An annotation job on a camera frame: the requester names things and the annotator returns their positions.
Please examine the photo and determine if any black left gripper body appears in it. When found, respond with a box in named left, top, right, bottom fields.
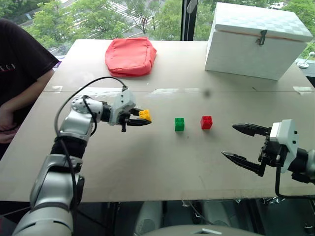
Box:
left=119, top=110, right=132, bottom=133

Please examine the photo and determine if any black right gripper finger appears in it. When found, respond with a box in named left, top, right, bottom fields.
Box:
left=220, top=150, right=268, bottom=178
left=232, top=123, right=272, bottom=138

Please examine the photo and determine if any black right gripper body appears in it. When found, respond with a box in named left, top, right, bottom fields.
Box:
left=257, top=136, right=287, bottom=170

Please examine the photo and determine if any yellow toy brick cube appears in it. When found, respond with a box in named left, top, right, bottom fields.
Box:
left=138, top=109, right=153, bottom=123

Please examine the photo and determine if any person's bare hand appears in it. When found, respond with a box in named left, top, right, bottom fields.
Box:
left=0, top=105, right=18, bottom=145

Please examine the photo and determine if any green toy brick cube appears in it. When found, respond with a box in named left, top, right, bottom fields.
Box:
left=174, top=117, right=186, bottom=132

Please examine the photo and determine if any red toy brick cube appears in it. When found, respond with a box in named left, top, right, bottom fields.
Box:
left=200, top=115, right=214, bottom=130

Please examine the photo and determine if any red fabric bag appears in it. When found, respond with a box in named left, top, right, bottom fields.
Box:
left=104, top=36, right=158, bottom=78

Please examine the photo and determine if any pale grey rounded cover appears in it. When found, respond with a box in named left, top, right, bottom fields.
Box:
left=133, top=201, right=163, bottom=236
left=201, top=201, right=232, bottom=227

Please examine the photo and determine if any white lidded storage box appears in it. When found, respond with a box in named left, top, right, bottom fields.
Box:
left=204, top=2, right=314, bottom=82

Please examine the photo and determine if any white lamp base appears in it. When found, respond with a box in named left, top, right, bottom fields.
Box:
left=296, top=52, right=315, bottom=69

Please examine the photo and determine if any grey metal box latch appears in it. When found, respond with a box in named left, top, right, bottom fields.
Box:
left=255, top=29, right=268, bottom=46

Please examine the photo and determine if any person in dark t-shirt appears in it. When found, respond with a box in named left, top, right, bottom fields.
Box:
left=0, top=18, right=60, bottom=159

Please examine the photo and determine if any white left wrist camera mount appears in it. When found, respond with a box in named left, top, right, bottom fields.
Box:
left=109, top=88, right=137, bottom=127

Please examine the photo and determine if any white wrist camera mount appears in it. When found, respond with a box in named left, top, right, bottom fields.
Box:
left=269, top=119, right=300, bottom=174
left=109, top=88, right=137, bottom=127

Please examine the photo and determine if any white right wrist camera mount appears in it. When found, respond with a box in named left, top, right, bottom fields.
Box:
left=269, top=119, right=300, bottom=174

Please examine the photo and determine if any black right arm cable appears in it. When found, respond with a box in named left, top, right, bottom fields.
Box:
left=274, top=153, right=315, bottom=200

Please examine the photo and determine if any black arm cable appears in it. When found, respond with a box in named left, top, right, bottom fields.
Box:
left=274, top=153, right=315, bottom=200
left=54, top=76, right=129, bottom=222

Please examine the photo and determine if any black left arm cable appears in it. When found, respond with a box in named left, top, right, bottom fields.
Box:
left=54, top=76, right=129, bottom=222

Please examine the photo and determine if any black window frame post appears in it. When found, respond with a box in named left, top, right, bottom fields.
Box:
left=181, top=0, right=198, bottom=41

